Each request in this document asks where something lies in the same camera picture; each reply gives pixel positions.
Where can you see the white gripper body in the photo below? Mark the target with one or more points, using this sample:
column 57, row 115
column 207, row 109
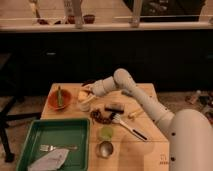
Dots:
column 104, row 86

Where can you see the translucent yellowish gripper finger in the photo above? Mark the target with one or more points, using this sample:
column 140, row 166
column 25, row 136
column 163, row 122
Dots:
column 88, row 99
column 87, row 87

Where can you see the silver metal fork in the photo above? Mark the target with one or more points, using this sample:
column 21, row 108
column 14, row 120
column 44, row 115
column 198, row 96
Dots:
column 48, row 148

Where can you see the white vertical post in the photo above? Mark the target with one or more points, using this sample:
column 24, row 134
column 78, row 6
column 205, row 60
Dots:
column 77, row 14

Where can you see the orange bowl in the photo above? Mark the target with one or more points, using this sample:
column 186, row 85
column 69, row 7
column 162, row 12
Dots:
column 53, row 100

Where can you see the green round lime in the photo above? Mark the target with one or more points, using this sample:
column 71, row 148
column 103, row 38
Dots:
column 106, row 133

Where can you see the yellow banana piece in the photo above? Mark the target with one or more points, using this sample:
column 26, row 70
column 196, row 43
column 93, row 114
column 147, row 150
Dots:
column 135, row 114

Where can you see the green plastic tray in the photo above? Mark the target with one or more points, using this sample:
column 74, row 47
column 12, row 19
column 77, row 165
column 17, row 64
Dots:
column 58, row 133

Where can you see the small metal cup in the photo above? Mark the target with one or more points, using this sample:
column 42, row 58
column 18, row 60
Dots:
column 105, row 149

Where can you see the red bowl on counter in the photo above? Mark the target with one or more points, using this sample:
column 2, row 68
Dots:
column 89, row 19

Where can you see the green vegetable stick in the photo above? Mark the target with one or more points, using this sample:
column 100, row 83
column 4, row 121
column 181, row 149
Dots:
column 59, row 96

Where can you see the dark red bowl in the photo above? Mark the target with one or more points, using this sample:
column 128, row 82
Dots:
column 90, row 81

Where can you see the blue sponge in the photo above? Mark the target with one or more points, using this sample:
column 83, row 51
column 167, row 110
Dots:
column 126, row 92

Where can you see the white folded paper napkin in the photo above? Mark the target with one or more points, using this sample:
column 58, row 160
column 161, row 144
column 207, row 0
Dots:
column 50, row 162

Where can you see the white paper cup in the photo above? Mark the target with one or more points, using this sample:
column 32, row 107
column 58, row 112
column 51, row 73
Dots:
column 84, row 106

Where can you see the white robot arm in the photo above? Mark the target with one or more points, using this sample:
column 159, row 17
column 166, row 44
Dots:
column 189, row 132

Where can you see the yellow apple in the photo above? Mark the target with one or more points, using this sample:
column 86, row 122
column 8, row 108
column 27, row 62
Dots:
column 82, row 95

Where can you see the black rectangular eraser block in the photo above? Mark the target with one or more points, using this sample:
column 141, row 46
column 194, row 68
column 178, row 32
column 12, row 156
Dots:
column 114, row 107

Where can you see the black office chair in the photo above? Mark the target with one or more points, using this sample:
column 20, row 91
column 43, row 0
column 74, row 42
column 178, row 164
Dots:
column 4, row 116

